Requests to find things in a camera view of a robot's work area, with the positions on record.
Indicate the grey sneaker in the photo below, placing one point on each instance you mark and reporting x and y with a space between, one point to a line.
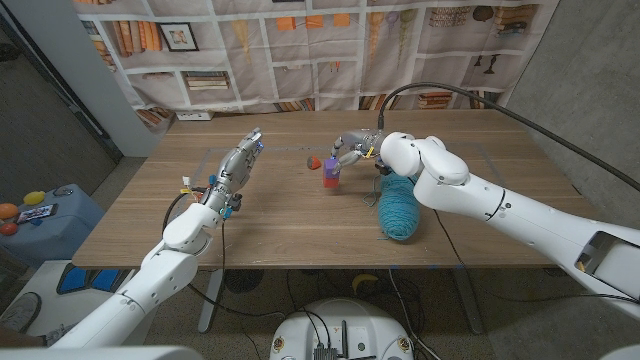
20 311

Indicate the blue grey ottoman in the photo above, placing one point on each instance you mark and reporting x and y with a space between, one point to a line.
60 235

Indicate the person bare leg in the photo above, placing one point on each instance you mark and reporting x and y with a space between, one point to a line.
12 341

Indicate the teal yarn skein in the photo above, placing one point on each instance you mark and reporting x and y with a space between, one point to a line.
399 215

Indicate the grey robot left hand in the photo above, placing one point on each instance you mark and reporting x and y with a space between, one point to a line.
235 167

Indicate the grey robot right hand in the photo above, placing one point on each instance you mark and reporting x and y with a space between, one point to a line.
362 142

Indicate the small orange grey ball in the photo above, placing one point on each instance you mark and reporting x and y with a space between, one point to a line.
313 163

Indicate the metal table leg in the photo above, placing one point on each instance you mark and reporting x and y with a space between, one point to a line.
470 305
209 305

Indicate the yellow banana toy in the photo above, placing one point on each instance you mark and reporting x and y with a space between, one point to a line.
364 281

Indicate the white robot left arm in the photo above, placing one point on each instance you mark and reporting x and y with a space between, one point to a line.
170 260

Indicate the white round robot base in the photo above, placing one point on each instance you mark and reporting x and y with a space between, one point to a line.
340 325

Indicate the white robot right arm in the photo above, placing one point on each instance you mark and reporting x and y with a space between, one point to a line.
475 195

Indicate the red magnetic block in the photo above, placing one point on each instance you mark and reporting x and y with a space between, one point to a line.
331 182

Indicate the black round floor base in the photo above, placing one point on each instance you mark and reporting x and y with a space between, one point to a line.
243 280

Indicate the white platform with blue pads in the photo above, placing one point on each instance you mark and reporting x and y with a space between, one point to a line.
45 280

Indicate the red toy fruit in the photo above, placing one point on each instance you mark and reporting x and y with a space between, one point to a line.
8 229

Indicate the purple magnetic block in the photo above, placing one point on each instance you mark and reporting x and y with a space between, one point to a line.
330 168

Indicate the printed bookshelf backdrop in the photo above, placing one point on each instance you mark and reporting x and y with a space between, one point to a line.
320 60

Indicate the orange toy fruit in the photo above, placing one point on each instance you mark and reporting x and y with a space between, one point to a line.
7 211

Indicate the white power strip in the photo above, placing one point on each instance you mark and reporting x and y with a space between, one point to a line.
195 115

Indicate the yellow toy fruit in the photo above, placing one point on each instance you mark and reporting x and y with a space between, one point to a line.
34 198

